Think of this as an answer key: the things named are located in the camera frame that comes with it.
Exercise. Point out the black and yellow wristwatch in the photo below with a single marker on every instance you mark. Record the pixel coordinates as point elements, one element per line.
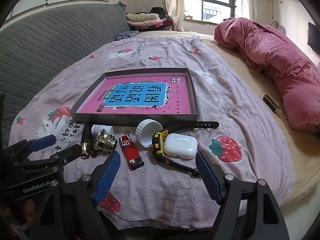
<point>158,142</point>

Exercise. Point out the red patterned garment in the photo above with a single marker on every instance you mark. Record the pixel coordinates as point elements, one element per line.
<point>165,25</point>

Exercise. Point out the small white bottle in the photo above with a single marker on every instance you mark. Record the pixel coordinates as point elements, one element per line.
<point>98,129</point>

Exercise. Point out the white ribbed bottle cap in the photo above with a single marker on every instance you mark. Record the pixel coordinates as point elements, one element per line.
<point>143,135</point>

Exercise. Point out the cream curtain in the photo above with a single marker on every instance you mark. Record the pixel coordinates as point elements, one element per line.
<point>174,5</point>

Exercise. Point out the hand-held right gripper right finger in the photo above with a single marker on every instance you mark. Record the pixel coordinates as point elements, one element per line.
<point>207,177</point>

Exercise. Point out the black and gold mattress label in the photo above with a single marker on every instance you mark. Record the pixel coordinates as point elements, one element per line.
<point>272,105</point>

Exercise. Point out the black and gold tube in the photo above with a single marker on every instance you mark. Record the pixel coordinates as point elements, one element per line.
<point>85,150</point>

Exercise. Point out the shallow grey cardboard box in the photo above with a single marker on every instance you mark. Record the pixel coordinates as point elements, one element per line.
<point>135,120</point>

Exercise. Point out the folded cream blanket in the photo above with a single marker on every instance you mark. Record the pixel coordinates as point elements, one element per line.
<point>141,17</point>

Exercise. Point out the black television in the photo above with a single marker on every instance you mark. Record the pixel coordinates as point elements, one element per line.
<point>314,38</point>

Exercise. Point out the pink quilt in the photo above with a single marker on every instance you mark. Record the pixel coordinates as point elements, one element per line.
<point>275,55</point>

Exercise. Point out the pink and blue book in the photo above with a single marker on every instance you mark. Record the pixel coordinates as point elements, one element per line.
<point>87,105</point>

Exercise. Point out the folded pink blanket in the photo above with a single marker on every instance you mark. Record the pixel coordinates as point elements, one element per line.
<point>142,23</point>

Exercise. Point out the dark floral cloth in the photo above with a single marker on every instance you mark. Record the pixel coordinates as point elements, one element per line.
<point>126,35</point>

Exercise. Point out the white earbuds case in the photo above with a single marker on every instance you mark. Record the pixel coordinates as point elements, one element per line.
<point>180,146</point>

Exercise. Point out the strawberry printed blanket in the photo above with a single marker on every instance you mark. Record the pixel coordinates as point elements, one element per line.
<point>175,55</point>

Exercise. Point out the grey quilted headboard cover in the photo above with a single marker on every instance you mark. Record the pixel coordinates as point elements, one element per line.
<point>50,50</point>

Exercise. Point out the window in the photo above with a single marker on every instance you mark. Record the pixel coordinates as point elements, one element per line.
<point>215,0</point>

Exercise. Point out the red lighter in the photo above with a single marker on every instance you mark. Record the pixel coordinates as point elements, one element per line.
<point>130,152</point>

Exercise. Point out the beige mattress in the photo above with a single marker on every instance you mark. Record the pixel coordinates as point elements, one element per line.
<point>250,85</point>

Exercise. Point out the black garment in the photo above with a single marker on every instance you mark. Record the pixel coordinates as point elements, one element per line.
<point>158,12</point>

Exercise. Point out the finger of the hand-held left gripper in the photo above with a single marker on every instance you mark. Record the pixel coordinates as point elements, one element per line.
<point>42,142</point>
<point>72,152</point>

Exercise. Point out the sheer white curtain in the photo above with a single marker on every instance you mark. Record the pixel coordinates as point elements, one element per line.
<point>250,0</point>

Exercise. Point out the silver metal knob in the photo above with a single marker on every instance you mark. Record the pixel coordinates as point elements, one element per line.
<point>105,141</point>

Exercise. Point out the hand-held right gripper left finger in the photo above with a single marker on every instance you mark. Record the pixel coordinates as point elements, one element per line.
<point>107,177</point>

